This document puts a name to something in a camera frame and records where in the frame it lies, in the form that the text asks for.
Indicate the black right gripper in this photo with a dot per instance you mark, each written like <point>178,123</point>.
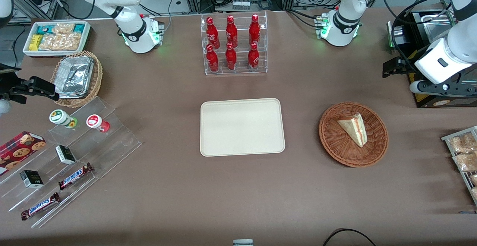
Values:
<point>11,88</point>

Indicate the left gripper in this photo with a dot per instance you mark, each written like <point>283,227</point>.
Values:
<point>406,66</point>

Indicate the triangular sandwich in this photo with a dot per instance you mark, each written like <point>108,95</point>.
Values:
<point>354,128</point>

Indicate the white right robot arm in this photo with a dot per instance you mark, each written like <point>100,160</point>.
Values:
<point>130,22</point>

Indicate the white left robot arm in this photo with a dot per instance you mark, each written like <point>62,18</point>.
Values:
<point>346,11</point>

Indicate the oval tan wicker basket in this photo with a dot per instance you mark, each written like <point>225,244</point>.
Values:
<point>96,82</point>

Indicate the round brown wicker basket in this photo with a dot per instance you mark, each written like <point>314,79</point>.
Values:
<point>335,141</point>

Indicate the beige rectangular tray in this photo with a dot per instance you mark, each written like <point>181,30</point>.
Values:
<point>242,126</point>

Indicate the aluminium foil container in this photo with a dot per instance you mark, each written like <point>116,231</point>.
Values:
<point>74,76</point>

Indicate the green label snack cup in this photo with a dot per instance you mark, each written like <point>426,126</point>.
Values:
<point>61,117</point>

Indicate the white rectangular snack bin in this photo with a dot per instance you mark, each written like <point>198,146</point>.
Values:
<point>29,51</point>

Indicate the black food warmer case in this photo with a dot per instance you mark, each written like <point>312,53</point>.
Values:
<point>413,26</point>

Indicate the yellow snack packet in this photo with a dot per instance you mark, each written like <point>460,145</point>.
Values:
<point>35,42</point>

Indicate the clear bag of crackers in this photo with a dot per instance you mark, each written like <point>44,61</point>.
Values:
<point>63,28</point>
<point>61,41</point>

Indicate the small steel food pan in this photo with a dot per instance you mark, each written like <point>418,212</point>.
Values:
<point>434,26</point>

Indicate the teal snack packet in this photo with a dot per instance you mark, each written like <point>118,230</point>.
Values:
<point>79,27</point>
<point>43,30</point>

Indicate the red label snack cup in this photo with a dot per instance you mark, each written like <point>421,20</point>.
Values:
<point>96,122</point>

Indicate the red plaid cookie box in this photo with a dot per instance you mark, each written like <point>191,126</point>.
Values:
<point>18,149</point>

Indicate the small black box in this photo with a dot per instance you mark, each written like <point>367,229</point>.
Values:
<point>65,154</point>
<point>31,179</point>

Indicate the clear acrylic stepped display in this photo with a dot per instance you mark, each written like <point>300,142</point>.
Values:
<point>111,145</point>

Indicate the Snickers chocolate bar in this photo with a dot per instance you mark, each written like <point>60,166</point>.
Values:
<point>40,205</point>
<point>74,176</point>

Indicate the clear bag of snacks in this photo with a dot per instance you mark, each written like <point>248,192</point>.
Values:
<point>466,161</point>
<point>461,144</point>
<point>474,193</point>
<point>474,179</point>

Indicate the red cola bottle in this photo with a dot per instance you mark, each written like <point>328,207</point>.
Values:
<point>253,57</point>
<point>212,33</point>
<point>231,32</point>
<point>212,60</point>
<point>254,31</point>
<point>231,59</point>

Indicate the clear acrylic bottle rack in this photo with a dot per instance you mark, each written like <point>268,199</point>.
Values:
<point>240,71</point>

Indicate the white power strip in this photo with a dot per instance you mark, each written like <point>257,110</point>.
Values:
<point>241,4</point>

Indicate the small grey device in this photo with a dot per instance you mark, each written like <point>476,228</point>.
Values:
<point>243,242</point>

